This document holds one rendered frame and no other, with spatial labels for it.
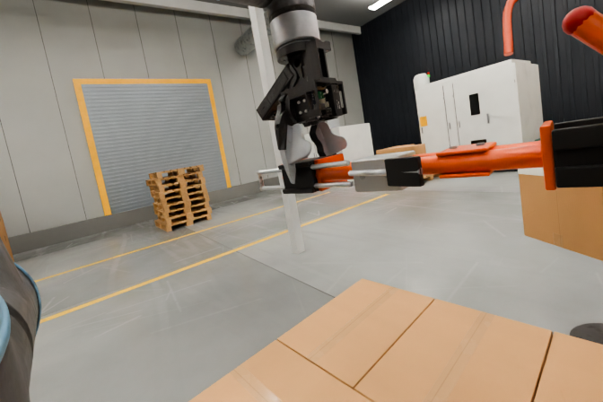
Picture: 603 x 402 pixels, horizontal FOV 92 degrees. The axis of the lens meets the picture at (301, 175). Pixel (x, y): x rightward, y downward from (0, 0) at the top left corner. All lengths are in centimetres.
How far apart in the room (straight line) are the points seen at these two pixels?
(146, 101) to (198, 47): 253
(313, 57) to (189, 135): 929
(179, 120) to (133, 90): 141
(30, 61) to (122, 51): 201
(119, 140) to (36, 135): 171
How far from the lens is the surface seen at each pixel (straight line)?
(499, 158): 35
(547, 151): 34
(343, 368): 119
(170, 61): 1028
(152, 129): 951
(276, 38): 49
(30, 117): 961
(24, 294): 35
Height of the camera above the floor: 130
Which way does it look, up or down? 5 degrees down
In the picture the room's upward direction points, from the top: 10 degrees counter-clockwise
